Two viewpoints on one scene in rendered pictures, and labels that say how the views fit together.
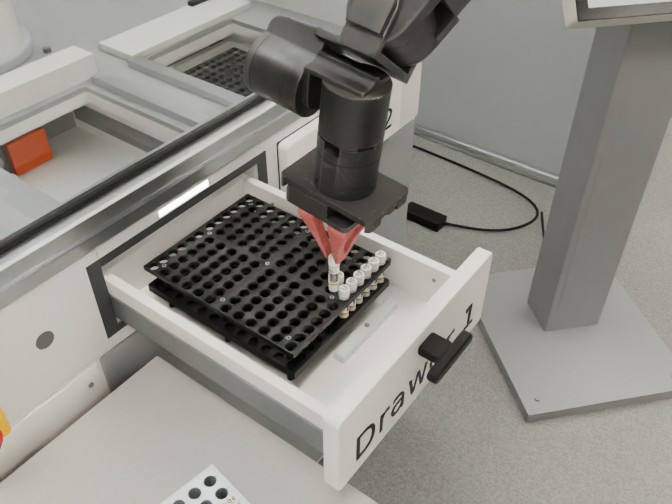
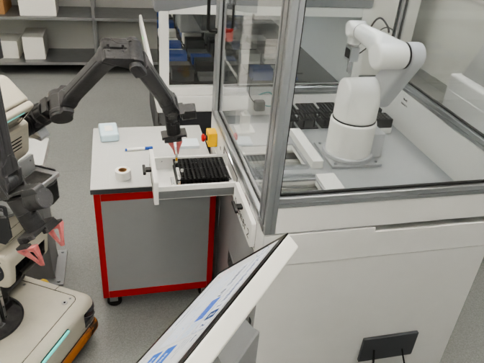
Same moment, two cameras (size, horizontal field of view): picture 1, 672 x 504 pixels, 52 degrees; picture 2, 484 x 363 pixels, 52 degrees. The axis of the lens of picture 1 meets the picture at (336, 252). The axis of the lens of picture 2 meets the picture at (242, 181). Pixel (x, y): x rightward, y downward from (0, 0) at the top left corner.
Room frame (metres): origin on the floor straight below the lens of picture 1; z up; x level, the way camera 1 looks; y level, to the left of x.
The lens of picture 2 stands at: (1.87, -1.27, 1.98)
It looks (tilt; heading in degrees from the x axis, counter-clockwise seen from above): 31 degrees down; 128
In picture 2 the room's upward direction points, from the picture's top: 5 degrees clockwise
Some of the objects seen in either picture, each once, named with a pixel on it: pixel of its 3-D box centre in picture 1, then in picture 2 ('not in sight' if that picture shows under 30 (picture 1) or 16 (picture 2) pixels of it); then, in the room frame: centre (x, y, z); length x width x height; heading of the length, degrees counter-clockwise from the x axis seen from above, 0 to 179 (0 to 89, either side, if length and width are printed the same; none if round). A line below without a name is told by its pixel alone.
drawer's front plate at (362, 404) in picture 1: (414, 359); (153, 176); (0.48, -0.08, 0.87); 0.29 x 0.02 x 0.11; 143
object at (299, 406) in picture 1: (263, 283); (202, 174); (0.60, 0.09, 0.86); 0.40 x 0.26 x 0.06; 53
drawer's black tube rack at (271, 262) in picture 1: (269, 283); (200, 173); (0.60, 0.08, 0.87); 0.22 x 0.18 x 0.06; 53
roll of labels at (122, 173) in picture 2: not in sight; (122, 173); (0.25, -0.07, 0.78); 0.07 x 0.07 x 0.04
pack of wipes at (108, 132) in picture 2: not in sight; (108, 132); (-0.13, 0.14, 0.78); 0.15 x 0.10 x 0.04; 148
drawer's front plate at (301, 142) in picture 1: (345, 135); (243, 212); (0.92, -0.01, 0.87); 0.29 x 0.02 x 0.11; 143
